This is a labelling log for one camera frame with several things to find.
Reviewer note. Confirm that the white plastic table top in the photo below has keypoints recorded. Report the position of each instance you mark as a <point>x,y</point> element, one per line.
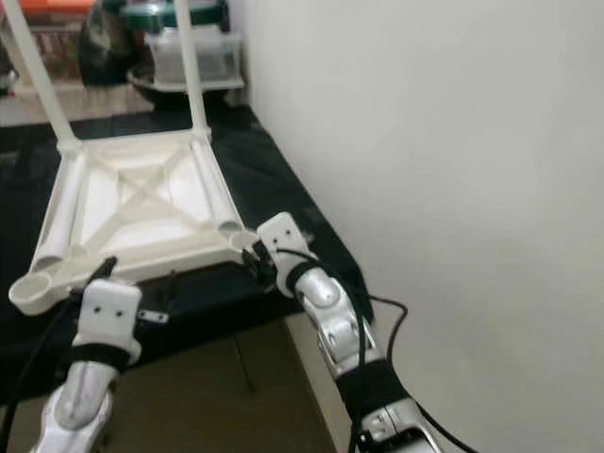
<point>142,212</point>

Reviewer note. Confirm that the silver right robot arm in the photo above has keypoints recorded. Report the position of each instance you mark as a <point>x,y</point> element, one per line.
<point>340,316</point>

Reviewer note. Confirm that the black tablecloth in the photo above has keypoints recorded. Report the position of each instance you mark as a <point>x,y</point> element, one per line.
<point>321,245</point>

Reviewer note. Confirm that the black wok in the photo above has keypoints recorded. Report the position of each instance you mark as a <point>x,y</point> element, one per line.
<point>160,92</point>

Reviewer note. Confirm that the clear plastic storage container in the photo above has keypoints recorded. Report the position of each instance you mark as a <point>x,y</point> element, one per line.
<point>222,61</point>

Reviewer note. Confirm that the white lace cloth cover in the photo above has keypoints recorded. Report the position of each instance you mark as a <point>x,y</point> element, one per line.
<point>104,104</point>

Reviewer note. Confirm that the green pot lid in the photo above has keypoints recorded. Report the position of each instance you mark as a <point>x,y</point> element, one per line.
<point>151,14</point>

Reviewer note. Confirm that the orange-lid clear storage box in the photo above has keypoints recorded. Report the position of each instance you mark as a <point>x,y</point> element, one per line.
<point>61,47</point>

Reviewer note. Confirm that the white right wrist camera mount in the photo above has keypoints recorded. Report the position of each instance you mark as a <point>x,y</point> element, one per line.
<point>283,245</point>

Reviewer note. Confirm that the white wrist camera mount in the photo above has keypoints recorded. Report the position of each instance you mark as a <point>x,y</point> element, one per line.
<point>283,245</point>
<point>109,311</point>

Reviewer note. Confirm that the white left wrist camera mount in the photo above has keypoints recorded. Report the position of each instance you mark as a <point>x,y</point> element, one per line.
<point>109,311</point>

